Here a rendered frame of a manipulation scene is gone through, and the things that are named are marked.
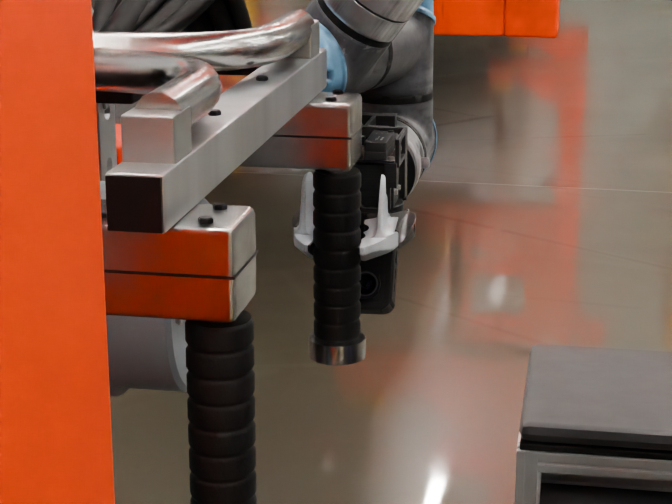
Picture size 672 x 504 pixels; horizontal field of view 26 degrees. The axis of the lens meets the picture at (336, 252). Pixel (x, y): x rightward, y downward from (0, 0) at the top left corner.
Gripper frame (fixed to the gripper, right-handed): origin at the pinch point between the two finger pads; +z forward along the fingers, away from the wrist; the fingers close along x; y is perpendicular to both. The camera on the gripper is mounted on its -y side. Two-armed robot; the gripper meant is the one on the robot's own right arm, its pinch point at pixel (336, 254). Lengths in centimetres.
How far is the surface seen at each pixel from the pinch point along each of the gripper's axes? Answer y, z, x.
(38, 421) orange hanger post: 16, 70, 5
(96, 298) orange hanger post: 18, 65, 5
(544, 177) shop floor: -82, -377, 2
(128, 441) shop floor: -82, -144, -67
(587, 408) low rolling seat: -49, -93, 19
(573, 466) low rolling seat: -55, -85, 18
